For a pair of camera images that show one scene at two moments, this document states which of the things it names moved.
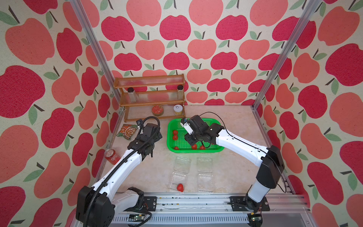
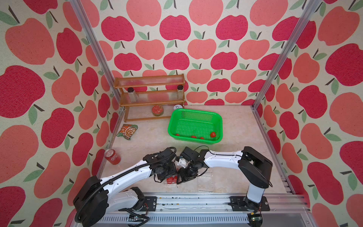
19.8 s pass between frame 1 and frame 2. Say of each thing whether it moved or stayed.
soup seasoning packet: stayed
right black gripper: moved
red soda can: stayed
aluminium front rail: stayed
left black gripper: moved
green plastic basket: moved
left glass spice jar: stayed
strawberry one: moved
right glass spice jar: stayed
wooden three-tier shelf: stayed
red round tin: stayed
